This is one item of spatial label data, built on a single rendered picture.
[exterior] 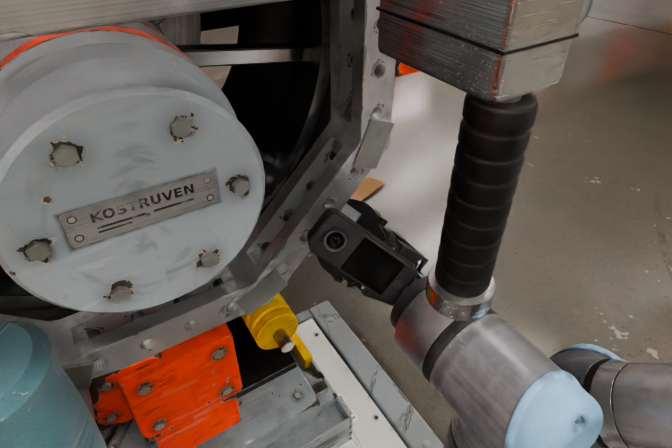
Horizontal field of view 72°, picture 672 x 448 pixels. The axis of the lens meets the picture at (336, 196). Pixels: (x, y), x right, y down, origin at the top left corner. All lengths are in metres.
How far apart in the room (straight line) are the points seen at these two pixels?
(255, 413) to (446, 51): 0.75
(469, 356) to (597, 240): 1.34
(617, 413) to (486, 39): 0.40
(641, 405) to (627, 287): 1.09
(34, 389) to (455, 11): 0.32
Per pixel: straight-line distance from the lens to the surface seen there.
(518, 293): 1.44
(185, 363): 0.55
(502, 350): 0.42
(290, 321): 0.61
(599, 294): 1.53
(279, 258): 0.51
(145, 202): 0.24
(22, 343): 0.37
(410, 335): 0.45
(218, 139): 0.24
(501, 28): 0.22
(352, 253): 0.45
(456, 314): 0.32
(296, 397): 0.89
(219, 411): 0.64
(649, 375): 0.53
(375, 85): 0.47
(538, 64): 0.24
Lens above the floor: 0.99
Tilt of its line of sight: 36 degrees down
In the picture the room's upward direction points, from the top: straight up
